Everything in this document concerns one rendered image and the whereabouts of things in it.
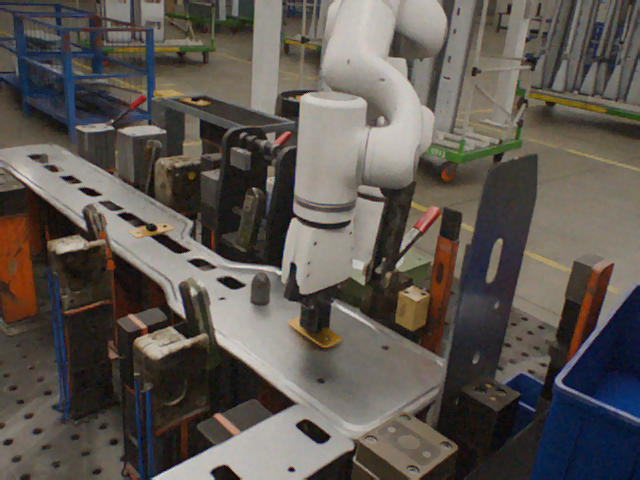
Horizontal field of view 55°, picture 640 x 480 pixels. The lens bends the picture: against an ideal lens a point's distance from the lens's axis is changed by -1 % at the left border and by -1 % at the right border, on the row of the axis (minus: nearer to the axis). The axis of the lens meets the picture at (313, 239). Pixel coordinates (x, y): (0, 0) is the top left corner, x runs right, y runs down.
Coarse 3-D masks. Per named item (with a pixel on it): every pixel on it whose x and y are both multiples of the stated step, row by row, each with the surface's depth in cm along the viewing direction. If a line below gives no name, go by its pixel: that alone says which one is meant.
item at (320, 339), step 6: (294, 318) 94; (294, 324) 92; (318, 324) 91; (300, 330) 91; (306, 330) 91; (318, 330) 91; (324, 330) 91; (330, 330) 92; (312, 336) 90; (318, 336) 90; (324, 336) 90; (330, 336) 90; (336, 336) 90; (318, 342) 88; (324, 342) 88; (330, 342) 89; (336, 342) 89
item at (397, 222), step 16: (384, 192) 92; (400, 192) 94; (384, 208) 95; (400, 208) 93; (384, 224) 96; (400, 224) 94; (384, 240) 97; (400, 240) 96; (384, 256) 97; (368, 272) 99; (384, 272) 96
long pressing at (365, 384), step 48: (48, 144) 171; (48, 192) 137; (144, 240) 118; (192, 240) 118; (240, 336) 90; (288, 336) 91; (384, 336) 93; (288, 384) 81; (336, 384) 81; (384, 384) 82; (432, 384) 82
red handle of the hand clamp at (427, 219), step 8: (432, 208) 102; (424, 216) 102; (432, 216) 102; (416, 224) 101; (424, 224) 101; (432, 224) 102; (408, 232) 101; (416, 232) 100; (424, 232) 101; (408, 240) 100; (416, 240) 101; (408, 248) 100; (400, 256) 99; (376, 272) 98
